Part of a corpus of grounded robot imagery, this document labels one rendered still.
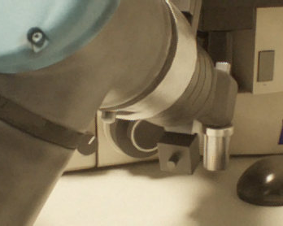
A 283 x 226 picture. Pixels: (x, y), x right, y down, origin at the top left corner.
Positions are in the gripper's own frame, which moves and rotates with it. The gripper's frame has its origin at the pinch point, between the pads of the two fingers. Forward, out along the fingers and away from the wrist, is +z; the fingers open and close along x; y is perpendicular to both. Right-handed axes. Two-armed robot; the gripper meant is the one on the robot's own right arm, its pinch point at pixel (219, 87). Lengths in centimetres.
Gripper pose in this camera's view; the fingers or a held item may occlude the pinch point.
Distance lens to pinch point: 64.5
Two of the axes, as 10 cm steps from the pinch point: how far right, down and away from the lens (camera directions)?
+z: 3.8, 1.8, 9.1
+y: -1.8, 9.8, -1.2
